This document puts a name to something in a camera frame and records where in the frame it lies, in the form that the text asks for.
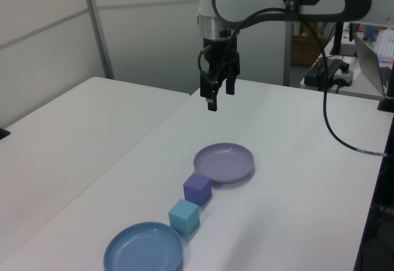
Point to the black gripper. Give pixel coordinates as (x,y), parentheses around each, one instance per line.
(220,52)

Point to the purple cube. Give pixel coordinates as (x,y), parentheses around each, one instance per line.
(197,189)

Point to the teal cube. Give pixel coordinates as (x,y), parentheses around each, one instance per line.
(184,217)

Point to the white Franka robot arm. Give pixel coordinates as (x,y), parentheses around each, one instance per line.
(246,0)

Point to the purple plate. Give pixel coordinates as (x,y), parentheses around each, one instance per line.
(223,161)

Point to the brown cardboard box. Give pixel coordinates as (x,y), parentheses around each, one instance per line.
(304,50)

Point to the black power box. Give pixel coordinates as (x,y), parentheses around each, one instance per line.
(320,74)

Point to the white emergency stop button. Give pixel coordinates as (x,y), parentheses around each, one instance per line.
(344,75)

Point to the black monitor stand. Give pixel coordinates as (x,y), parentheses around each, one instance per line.
(340,41)

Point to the silver laptop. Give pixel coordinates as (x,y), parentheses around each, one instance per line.
(367,61)

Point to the blue plate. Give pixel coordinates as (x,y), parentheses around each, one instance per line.
(143,249)

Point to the black table clamp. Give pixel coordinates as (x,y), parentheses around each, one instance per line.
(3,133)

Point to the slim grey partition post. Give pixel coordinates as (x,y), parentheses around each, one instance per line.
(287,52)

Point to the dark metal stand frame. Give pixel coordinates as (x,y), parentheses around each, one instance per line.
(377,191)

